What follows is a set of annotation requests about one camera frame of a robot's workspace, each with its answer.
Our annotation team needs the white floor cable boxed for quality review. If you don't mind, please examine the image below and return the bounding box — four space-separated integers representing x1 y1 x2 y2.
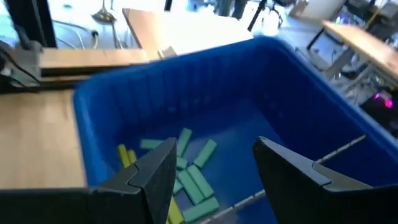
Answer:
52 18 100 50

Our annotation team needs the wooden side table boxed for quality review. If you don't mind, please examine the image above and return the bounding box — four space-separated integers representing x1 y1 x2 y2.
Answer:
322 20 398 80

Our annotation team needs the silver arm base bracket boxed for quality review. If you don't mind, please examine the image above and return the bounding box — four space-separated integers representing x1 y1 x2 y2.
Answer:
11 43 43 88

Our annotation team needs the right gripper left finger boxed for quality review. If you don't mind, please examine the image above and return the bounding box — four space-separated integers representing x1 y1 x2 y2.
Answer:
0 136 178 224

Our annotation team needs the grey slotted divider panel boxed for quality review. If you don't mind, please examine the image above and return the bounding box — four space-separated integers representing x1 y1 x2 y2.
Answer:
198 134 368 224

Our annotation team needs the black vertical post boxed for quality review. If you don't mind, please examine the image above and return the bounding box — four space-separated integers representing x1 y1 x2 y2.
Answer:
4 0 57 48

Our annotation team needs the blue plastic bin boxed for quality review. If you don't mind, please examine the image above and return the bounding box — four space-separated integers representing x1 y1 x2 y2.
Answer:
72 35 398 224

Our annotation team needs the dark pink-lit computer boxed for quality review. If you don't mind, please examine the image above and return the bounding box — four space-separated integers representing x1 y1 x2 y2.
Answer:
360 90 398 138

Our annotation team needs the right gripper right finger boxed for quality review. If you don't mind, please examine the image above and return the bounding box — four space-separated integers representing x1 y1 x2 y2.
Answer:
251 136 398 224

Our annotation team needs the black thin stand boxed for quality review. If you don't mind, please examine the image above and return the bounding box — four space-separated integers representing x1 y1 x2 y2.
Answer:
91 0 118 23

